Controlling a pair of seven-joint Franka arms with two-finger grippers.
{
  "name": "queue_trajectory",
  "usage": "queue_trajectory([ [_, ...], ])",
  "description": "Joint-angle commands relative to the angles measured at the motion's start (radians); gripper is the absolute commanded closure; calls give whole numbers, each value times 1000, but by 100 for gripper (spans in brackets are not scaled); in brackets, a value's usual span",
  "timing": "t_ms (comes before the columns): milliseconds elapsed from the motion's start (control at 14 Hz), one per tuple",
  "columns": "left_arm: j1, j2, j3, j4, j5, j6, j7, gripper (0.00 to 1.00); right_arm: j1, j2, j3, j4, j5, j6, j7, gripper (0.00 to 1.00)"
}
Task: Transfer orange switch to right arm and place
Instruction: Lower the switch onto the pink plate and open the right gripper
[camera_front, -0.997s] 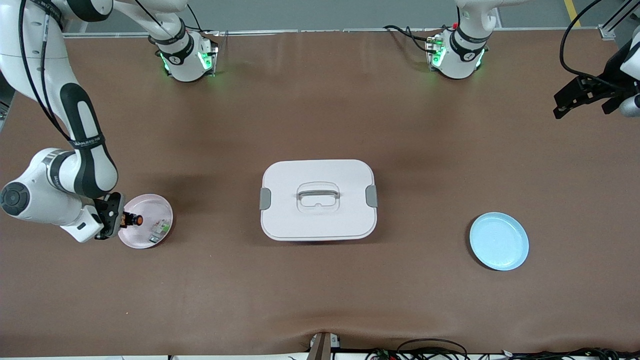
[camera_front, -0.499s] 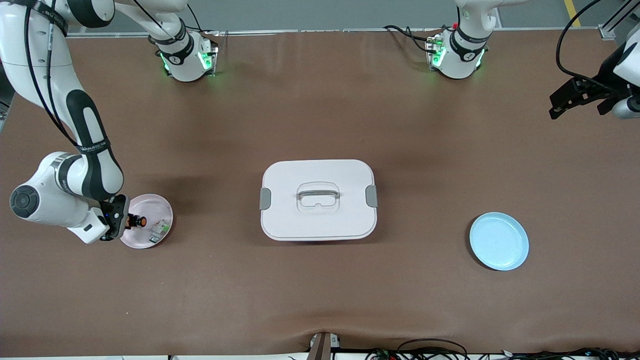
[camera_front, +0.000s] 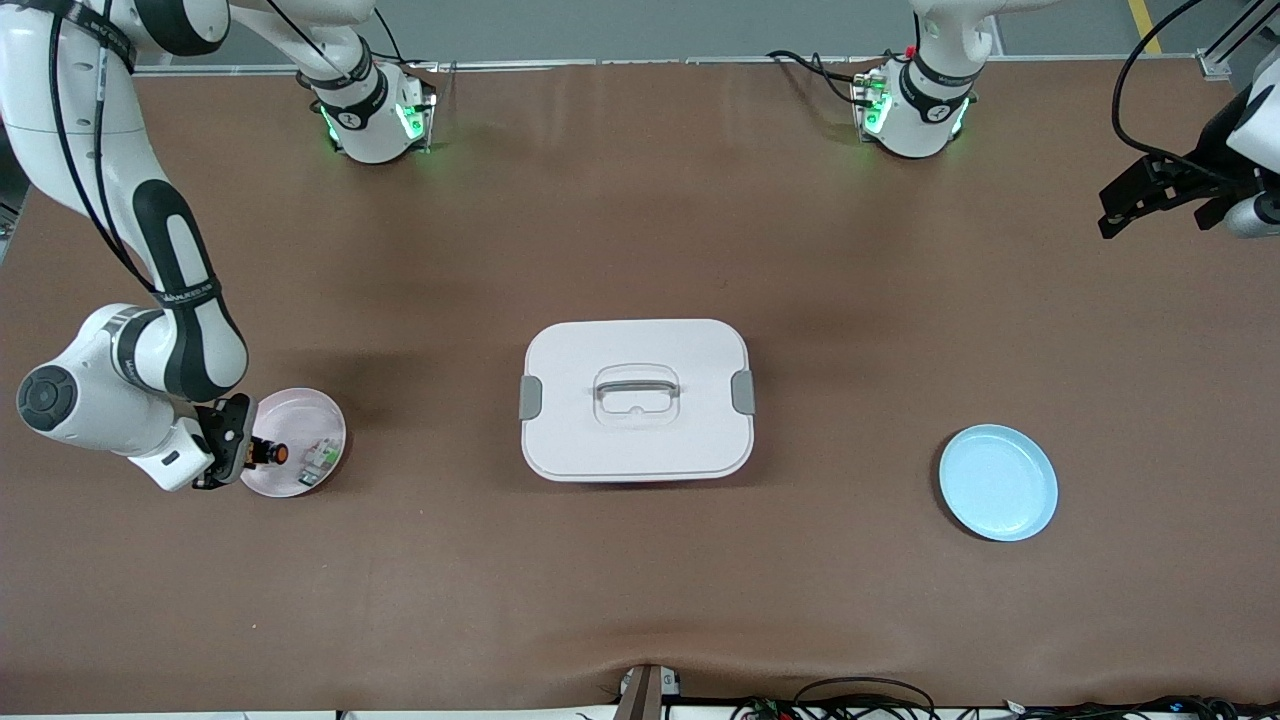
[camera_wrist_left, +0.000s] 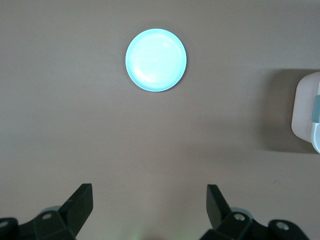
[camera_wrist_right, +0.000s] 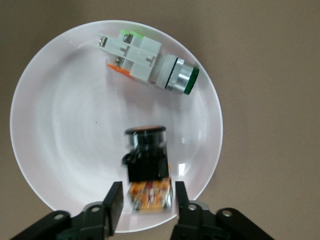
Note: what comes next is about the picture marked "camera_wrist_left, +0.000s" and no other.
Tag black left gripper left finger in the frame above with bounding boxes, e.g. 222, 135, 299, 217
33, 183, 95, 240

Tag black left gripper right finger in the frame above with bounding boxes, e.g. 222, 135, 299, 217
199, 184, 255, 240

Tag white lidded container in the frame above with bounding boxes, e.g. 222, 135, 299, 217
291, 71, 320, 155

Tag light blue round plate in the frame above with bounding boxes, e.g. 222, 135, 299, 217
124, 28, 188, 93

